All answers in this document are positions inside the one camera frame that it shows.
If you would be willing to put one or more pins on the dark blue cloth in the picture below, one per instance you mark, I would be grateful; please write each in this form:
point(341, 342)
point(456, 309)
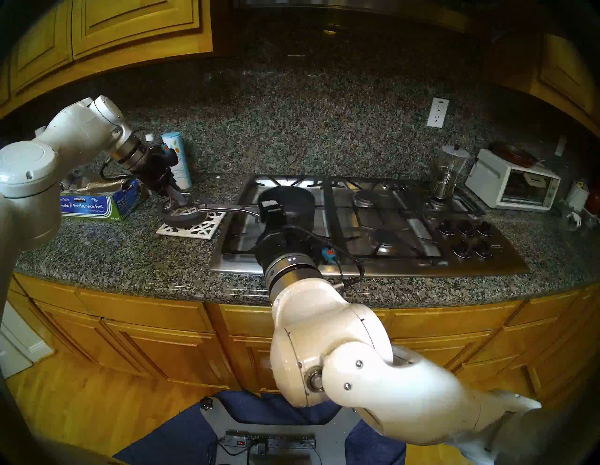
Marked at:
point(173, 440)

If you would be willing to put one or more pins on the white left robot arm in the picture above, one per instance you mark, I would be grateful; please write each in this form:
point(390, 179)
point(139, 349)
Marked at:
point(79, 126)

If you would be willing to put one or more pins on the white toaster oven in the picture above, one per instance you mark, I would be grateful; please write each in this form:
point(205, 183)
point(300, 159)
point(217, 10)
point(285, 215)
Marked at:
point(485, 180)

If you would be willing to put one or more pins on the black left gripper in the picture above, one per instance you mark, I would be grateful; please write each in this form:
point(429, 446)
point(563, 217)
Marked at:
point(157, 168)

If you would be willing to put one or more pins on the wooden upper cabinet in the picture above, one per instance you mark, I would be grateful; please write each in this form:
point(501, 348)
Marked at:
point(562, 75)
point(136, 18)

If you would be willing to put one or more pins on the glass blender jar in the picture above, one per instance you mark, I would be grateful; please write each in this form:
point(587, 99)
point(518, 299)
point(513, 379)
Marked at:
point(447, 171)

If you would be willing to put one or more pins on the white light switch plate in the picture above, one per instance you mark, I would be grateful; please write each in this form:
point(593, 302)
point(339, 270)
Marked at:
point(560, 146)

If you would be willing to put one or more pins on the white canister with leaf print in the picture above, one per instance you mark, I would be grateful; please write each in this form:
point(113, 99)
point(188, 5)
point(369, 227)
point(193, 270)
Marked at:
point(173, 138)

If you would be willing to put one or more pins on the grey pot lid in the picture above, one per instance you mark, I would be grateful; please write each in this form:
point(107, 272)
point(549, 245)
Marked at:
point(180, 219)

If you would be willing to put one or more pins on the grey power strip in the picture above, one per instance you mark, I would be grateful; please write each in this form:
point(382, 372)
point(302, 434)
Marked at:
point(276, 441)

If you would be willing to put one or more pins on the blue foil sheet box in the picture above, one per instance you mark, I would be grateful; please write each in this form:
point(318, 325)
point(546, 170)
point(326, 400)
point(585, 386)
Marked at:
point(89, 206)

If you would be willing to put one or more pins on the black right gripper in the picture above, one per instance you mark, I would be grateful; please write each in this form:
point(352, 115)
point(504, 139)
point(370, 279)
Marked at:
point(281, 241)

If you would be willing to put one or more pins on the small black stove grate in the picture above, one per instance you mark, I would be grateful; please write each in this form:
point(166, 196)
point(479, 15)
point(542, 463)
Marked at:
point(473, 210)

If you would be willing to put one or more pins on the red frying pan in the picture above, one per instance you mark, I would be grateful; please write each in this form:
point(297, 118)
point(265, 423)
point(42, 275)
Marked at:
point(515, 154)

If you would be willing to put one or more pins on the white wall outlet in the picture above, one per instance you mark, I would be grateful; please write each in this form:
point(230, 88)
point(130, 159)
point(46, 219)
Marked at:
point(437, 112)

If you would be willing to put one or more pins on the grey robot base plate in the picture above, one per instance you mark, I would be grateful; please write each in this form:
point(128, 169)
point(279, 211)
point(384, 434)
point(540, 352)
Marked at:
point(281, 424)

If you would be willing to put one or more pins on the wooden lower cabinets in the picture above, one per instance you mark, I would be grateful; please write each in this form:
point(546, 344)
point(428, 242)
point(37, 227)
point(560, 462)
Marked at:
point(140, 314)

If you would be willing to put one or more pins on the small white figurine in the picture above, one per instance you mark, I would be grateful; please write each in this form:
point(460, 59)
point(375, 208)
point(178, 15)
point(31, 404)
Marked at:
point(573, 219)

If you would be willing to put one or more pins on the stainless steel gas cooktop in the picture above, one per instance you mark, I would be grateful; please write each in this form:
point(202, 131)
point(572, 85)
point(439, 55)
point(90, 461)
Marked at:
point(422, 269)

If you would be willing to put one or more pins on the black cast iron stove grate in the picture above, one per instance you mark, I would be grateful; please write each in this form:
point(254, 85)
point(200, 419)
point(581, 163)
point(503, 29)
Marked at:
point(326, 201)
point(333, 211)

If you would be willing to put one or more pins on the dark grey saucepan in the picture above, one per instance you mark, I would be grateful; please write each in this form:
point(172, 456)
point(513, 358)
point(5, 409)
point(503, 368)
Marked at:
point(290, 206)

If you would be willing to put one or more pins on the black stove knob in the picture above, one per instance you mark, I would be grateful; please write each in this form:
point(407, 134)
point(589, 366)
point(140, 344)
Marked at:
point(465, 228)
point(463, 250)
point(484, 229)
point(445, 228)
point(483, 251)

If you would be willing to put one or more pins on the white ornate metal trivet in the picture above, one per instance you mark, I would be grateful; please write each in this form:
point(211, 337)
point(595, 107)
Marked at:
point(187, 236)

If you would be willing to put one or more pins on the white panelled door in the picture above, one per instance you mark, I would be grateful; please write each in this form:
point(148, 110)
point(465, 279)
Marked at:
point(18, 347)

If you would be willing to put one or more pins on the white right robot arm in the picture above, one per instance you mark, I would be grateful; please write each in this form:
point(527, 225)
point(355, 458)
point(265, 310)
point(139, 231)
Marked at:
point(328, 337)

